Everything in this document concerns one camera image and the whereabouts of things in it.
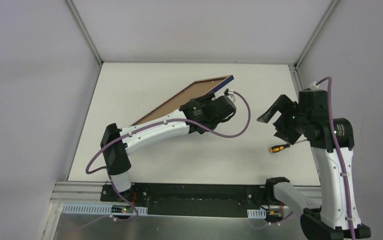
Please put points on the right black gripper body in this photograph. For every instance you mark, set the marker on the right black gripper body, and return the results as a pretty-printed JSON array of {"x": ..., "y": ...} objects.
[{"x": 284, "y": 117}]

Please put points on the black yellow screwdriver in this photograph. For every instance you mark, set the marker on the black yellow screwdriver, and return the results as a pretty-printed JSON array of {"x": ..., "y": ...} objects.
[{"x": 280, "y": 147}]

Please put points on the blue wooden photo frame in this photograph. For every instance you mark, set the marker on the blue wooden photo frame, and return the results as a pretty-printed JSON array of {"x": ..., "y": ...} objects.
[{"x": 185, "y": 99}]

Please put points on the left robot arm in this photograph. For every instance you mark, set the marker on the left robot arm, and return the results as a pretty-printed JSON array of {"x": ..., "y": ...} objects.
[{"x": 198, "y": 115}]

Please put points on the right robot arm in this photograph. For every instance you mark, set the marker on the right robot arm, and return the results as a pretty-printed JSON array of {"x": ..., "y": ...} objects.
[{"x": 332, "y": 143}]

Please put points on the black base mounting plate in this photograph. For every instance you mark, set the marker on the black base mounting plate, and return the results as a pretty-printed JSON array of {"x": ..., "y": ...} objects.
[{"x": 198, "y": 200}]

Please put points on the right white cable duct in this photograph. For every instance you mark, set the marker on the right white cable duct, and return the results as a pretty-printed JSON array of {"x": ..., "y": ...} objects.
[{"x": 256, "y": 213}]

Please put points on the white cable duct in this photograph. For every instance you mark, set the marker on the white cable duct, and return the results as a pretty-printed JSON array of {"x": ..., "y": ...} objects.
[
  {"x": 102, "y": 209},
  {"x": 256, "y": 213}
]

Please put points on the aluminium rail frame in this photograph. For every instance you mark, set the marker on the aluminium rail frame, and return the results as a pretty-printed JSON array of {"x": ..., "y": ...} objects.
[{"x": 79, "y": 192}]

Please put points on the left white cable duct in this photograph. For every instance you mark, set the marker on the left white cable duct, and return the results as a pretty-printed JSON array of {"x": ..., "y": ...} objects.
[{"x": 102, "y": 209}]

